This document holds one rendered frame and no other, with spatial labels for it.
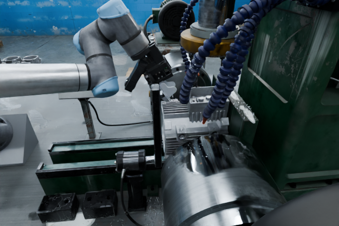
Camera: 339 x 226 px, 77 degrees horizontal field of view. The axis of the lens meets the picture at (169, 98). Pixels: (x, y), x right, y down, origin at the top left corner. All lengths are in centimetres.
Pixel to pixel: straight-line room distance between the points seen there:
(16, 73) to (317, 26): 65
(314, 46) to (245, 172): 31
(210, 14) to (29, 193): 84
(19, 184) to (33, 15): 616
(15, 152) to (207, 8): 92
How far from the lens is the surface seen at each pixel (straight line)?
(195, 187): 41
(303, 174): 81
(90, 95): 92
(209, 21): 57
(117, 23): 61
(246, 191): 40
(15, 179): 104
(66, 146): 90
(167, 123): 64
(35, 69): 58
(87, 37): 66
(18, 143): 109
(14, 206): 96
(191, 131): 65
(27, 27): 711
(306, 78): 58
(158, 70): 65
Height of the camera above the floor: 148
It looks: 31 degrees down
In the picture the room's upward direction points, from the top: straight up
